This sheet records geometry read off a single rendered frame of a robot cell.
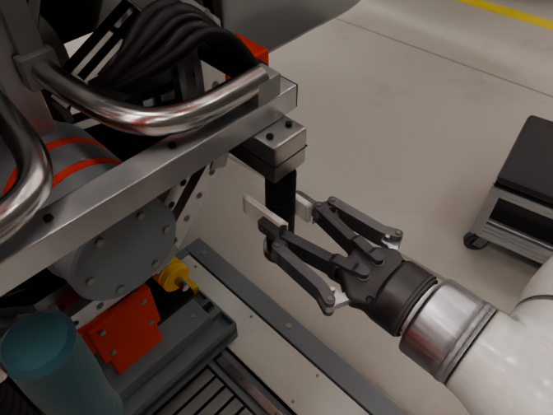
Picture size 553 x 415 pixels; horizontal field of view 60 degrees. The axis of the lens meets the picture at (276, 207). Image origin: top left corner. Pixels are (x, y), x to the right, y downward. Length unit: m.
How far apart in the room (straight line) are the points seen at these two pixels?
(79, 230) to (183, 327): 0.81
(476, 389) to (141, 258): 0.36
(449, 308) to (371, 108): 1.75
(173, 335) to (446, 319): 0.82
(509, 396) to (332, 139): 1.62
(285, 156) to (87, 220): 0.20
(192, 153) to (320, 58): 2.08
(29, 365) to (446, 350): 0.45
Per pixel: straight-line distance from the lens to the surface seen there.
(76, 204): 0.42
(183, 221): 0.81
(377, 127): 2.08
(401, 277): 0.50
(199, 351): 1.25
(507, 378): 0.47
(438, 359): 0.48
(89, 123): 0.75
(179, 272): 0.91
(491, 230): 1.60
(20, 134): 0.45
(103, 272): 0.54
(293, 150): 0.51
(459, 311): 0.48
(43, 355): 0.64
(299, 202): 0.58
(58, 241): 0.41
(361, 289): 0.51
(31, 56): 0.54
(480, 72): 2.56
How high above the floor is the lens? 1.26
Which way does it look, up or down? 48 degrees down
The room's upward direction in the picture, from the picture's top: straight up
